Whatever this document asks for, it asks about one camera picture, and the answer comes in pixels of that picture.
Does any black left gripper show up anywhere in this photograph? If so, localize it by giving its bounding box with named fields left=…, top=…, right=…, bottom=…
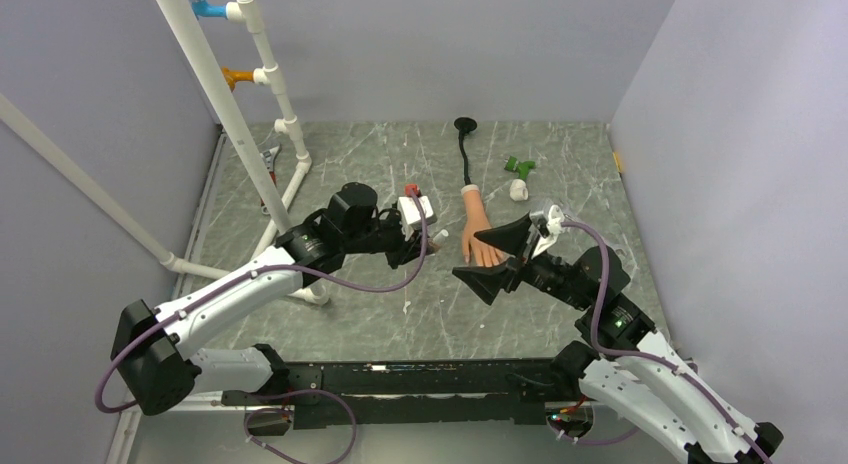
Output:
left=343, top=209, right=434, bottom=270

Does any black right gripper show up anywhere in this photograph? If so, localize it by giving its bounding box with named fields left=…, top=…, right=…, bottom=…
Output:
left=452, top=212, right=591, bottom=310

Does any glitter nail polish bottle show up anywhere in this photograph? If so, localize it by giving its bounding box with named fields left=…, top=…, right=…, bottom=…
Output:
left=428, top=229, right=450, bottom=253

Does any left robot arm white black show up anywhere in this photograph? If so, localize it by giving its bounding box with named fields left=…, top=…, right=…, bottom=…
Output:
left=95, top=182, right=437, bottom=416

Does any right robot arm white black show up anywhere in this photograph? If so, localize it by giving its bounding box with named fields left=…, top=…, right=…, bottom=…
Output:
left=452, top=208, right=784, bottom=463

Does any mannequin practice hand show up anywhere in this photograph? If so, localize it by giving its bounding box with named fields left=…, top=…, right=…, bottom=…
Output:
left=460, top=185, right=508, bottom=269

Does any white pipe fitting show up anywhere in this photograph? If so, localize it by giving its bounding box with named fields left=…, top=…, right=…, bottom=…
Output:
left=509, top=178, right=529, bottom=202

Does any green pipe fitting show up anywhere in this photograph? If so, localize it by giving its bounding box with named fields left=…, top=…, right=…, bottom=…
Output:
left=504, top=156, right=536, bottom=181

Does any silver combination wrench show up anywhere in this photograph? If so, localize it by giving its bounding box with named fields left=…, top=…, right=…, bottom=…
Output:
left=553, top=201, right=641, bottom=277

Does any black flexible stand with base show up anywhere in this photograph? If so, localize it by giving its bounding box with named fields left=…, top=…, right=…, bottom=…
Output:
left=453, top=116, right=478, bottom=185

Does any orange pipe fitting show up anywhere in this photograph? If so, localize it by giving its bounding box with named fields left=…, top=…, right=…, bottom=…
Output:
left=221, top=67, right=254, bottom=92

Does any blue pipe fitting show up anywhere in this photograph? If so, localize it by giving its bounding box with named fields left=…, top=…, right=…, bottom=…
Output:
left=188, top=0, right=227, bottom=19

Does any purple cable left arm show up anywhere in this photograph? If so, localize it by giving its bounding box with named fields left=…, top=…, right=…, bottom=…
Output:
left=94, top=189, right=431, bottom=415

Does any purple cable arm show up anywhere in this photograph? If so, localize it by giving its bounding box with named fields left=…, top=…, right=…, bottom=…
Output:
left=559, top=219, right=776, bottom=464
left=94, top=189, right=431, bottom=415

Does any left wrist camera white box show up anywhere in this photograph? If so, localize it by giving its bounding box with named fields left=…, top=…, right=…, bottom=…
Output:
left=397, top=184, right=437, bottom=240

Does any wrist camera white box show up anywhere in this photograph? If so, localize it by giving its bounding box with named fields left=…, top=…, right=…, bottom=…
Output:
left=397, top=184, right=437, bottom=240
left=526, top=199, right=565, bottom=259

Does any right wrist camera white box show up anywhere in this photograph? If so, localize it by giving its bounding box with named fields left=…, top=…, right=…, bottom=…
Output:
left=526, top=199, right=565, bottom=259

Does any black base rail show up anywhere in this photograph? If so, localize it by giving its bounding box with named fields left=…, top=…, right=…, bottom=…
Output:
left=221, top=358, right=595, bottom=436

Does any white PVC pipe frame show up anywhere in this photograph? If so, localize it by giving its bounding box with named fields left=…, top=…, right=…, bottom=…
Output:
left=0, top=0, right=331, bottom=307

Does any adjustable wrench red handle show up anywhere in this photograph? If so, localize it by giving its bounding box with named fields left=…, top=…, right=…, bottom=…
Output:
left=260, top=146, right=280, bottom=216

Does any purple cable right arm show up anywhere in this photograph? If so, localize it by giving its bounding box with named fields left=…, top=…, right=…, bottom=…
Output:
left=559, top=219, right=776, bottom=464

